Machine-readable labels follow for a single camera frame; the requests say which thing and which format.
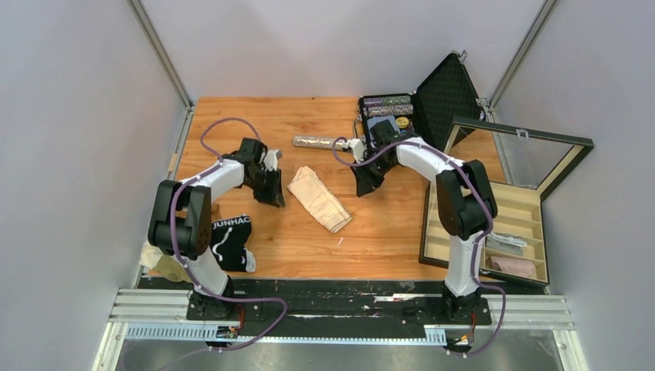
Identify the black poker chip case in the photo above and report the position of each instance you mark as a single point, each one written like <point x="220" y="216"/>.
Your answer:
<point x="448" y="92"/>

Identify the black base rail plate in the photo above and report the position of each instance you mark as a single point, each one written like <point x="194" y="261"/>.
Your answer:
<point x="330" y="309"/>

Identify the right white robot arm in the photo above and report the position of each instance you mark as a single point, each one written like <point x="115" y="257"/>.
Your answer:
<point x="465" y="201"/>

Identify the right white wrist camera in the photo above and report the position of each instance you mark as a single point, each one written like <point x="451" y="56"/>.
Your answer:
<point x="357" y="148"/>

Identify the wooden compartment display box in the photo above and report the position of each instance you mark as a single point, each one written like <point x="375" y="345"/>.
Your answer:
<point x="524" y="167"/>

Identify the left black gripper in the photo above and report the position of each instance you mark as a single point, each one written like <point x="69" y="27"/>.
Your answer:
<point x="274" y="195"/>

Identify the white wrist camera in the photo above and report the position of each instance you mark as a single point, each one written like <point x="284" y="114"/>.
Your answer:
<point x="357" y="148"/>
<point x="271" y="160"/>

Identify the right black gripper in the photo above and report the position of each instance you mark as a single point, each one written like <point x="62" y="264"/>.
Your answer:
<point x="365" y="183"/>

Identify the black Junhao underwear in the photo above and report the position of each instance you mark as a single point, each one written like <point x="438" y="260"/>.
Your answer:
<point x="228" y="244"/>

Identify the white cloth in pile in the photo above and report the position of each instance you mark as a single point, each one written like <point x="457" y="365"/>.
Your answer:
<point x="150" y="256"/>

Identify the grey rolled underwear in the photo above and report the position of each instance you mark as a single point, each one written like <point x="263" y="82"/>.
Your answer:
<point x="506" y="243"/>

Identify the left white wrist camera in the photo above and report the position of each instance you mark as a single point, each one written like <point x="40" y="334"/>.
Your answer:
<point x="271" y="160"/>

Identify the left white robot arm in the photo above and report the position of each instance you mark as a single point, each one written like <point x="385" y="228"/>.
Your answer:
<point x="181" y="223"/>

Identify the rhinestone silver microphone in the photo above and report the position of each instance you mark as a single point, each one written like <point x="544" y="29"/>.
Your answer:
<point x="316" y="142"/>

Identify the cream boxer underwear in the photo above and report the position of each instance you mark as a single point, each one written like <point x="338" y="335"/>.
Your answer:
<point x="318" y="200"/>

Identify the pink rolled underwear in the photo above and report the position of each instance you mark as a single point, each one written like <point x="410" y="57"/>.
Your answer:
<point x="514" y="266"/>

